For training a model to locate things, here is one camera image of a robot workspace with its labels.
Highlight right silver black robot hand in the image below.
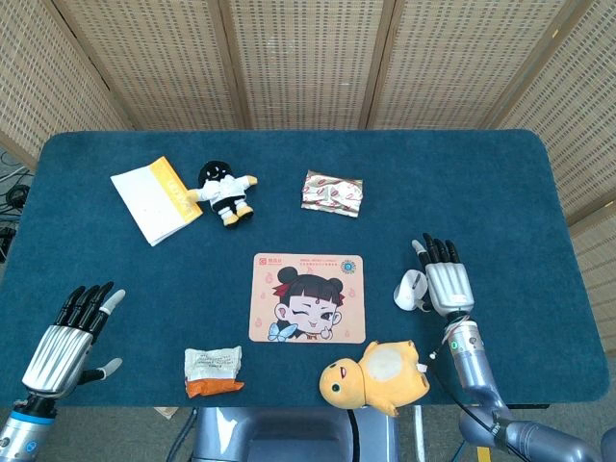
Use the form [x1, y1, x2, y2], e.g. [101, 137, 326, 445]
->
[412, 232, 476, 317]

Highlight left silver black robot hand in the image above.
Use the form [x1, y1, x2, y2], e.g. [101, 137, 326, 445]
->
[21, 281, 127, 398]

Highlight white computer mouse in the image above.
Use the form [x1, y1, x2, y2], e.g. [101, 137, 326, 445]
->
[393, 269, 429, 311]

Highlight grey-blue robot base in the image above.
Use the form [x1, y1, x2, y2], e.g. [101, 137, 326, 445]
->
[191, 406, 400, 462]

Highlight pink cartoon girl mouse pad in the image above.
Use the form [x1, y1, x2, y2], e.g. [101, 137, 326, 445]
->
[247, 252, 367, 345]

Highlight blue carpet table cover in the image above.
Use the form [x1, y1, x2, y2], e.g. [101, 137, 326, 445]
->
[0, 128, 611, 409]

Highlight yellow plush dinosaur toy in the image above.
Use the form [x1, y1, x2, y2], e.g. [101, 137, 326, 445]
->
[319, 338, 431, 418]

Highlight silver red foil snack packet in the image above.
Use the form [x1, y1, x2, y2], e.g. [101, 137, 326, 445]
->
[300, 168, 365, 219]

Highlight white orange snack wrapper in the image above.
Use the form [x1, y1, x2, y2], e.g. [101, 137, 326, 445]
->
[184, 345, 245, 399]

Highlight white yellow booklet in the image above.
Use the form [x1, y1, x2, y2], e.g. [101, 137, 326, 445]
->
[110, 155, 204, 247]

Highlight black-headed plush doll white coat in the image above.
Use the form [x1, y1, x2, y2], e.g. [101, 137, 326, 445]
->
[186, 159, 259, 229]

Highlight woven wooden folding screen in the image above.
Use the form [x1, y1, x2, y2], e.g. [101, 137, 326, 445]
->
[0, 0, 616, 347]

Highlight black floor cables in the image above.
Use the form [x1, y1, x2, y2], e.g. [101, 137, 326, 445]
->
[0, 148, 35, 264]

